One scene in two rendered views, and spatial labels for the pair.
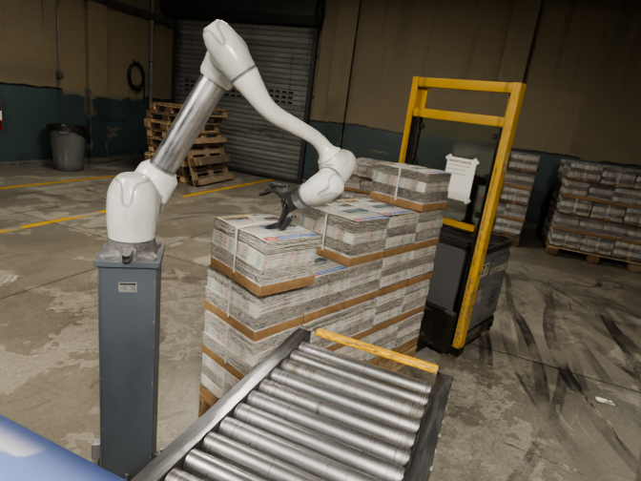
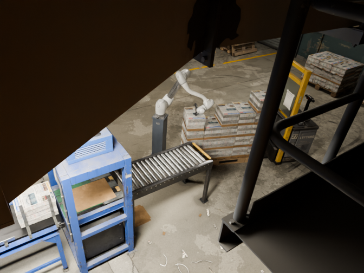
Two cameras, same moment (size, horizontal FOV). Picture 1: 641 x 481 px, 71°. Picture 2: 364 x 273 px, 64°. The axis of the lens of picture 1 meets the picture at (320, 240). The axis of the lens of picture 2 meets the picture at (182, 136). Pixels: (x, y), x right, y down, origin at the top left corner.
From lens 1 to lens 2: 3.07 m
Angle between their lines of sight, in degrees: 34
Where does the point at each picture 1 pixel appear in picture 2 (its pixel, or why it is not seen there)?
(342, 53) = not seen: outside the picture
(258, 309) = (188, 133)
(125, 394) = (156, 144)
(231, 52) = (180, 79)
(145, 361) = (160, 138)
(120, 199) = (157, 105)
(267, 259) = (189, 123)
